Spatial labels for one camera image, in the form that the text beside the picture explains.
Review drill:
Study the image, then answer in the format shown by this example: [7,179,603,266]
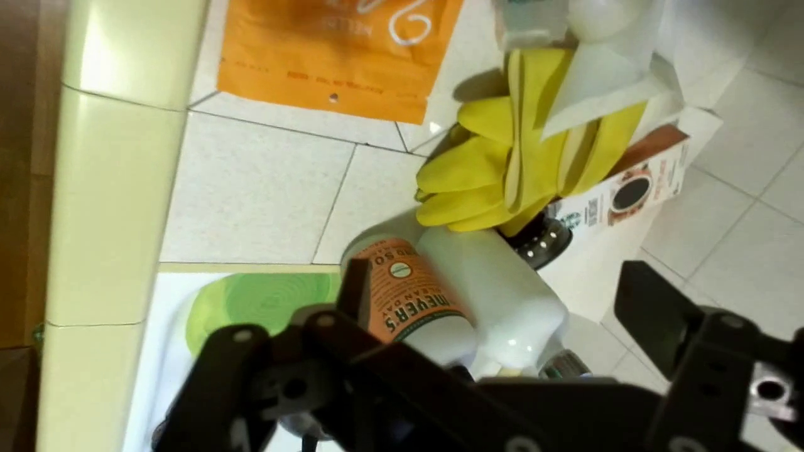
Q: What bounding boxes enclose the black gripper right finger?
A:
[614,258,804,452]

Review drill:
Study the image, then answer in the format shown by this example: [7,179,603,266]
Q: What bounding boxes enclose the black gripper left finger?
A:
[148,257,480,452]

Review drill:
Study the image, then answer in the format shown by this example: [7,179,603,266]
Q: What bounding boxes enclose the green oval sponge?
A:
[184,271,348,359]

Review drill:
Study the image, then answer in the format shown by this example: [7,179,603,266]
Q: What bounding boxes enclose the white plastic tray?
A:
[120,266,354,452]

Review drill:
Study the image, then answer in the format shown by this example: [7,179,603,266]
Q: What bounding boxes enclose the white coffee box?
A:
[547,104,727,246]

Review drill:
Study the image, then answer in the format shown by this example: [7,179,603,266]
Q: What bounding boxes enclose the white orange-label soap bottle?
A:
[338,208,576,379]

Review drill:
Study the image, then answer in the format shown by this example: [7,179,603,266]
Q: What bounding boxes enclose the yellow rubber gloves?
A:
[413,46,651,241]

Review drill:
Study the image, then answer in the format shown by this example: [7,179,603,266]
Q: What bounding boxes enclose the white paper filter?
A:
[537,41,686,140]

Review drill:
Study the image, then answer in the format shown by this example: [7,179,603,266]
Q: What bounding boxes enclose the white roll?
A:
[565,0,649,46]

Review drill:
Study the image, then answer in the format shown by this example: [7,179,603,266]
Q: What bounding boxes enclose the small blue white jar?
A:
[493,0,574,50]

